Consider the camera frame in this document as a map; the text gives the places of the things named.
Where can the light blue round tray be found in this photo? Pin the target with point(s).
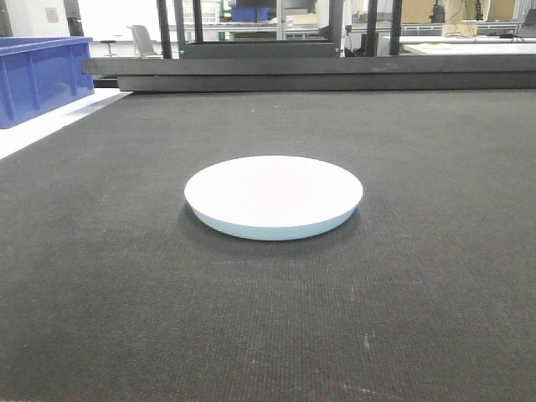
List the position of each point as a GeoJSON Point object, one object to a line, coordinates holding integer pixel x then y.
{"type": "Point", "coordinates": [273, 197]}

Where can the black textured table mat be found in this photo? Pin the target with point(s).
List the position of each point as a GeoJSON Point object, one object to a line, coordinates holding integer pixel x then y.
{"type": "Point", "coordinates": [112, 290]}

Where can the grey chair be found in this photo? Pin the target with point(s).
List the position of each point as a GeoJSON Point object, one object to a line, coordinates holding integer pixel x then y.
{"type": "Point", "coordinates": [143, 45]}

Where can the black stool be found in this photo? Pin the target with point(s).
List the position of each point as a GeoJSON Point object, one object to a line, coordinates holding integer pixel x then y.
{"type": "Point", "coordinates": [110, 53]}

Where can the white background table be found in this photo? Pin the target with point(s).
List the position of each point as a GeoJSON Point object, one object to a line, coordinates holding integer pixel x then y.
{"type": "Point", "coordinates": [479, 45]}

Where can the blue plastic crate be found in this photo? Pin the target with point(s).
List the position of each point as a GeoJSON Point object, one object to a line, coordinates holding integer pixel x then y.
{"type": "Point", "coordinates": [41, 74]}

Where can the black metal frame base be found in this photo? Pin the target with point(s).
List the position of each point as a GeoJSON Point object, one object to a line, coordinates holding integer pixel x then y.
{"type": "Point", "coordinates": [305, 65]}

